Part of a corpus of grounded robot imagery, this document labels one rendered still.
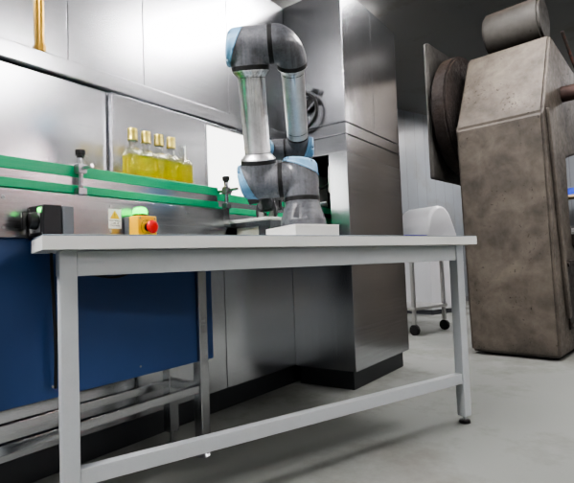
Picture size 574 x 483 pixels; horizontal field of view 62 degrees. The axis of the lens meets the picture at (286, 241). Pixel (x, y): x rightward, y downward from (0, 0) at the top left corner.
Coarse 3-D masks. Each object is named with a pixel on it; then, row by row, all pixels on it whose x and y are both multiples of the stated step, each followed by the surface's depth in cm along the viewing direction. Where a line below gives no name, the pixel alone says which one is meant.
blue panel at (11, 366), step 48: (0, 240) 120; (0, 288) 119; (48, 288) 129; (96, 288) 140; (144, 288) 154; (192, 288) 170; (0, 336) 118; (48, 336) 128; (96, 336) 139; (144, 336) 152; (192, 336) 169; (0, 384) 118; (48, 384) 127; (96, 384) 138
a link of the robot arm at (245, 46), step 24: (264, 24) 146; (240, 48) 145; (264, 48) 145; (240, 72) 147; (264, 72) 150; (240, 96) 152; (264, 96) 152; (264, 120) 153; (264, 144) 155; (240, 168) 157; (264, 168) 155; (264, 192) 157
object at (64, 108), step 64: (0, 0) 150; (64, 0) 168; (128, 0) 190; (192, 0) 218; (256, 0) 257; (0, 64) 149; (64, 64) 164; (128, 64) 188; (192, 64) 216; (0, 128) 148; (64, 128) 165
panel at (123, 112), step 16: (112, 96) 178; (112, 112) 177; (128, 112) 183; (144, 112) 189; (160, 112) 196; (176, 112) 203; (112, 128) 177; (144, 128) 188; (160, 128) 195; (176, 128) 202; (192, 128) 209; (224, 128) 226; (112, 144) 177; (176, 144) 202; (192, 144) 209; (112, 160) 176; (192, 160) 208
